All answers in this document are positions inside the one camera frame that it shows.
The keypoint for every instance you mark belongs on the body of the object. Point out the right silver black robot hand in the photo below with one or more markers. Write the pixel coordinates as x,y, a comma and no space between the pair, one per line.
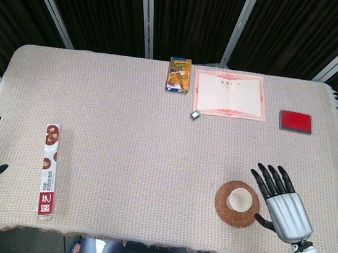
288,215

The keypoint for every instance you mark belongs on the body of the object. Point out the white cup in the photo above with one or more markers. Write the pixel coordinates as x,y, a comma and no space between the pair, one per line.
240,199

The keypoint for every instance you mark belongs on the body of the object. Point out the brown woven coaster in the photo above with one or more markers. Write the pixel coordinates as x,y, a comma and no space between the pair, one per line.
229,214

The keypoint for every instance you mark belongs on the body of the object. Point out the beige woven tablecloth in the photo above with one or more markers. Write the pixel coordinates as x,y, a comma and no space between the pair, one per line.
123,145

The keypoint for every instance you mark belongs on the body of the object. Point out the long white baking paper box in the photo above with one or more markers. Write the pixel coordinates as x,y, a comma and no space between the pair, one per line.
49,171

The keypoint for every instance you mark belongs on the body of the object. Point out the red ink pad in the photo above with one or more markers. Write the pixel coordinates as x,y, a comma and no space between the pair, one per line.
295,121

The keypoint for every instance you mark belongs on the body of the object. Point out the red bordered certificate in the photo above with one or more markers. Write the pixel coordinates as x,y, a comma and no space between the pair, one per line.
230,94

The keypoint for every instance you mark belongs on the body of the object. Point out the small silver metal block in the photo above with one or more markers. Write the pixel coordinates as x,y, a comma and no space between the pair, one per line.
195,114

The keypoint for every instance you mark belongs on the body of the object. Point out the orange blue snack box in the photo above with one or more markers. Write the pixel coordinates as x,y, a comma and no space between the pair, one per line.
178,75

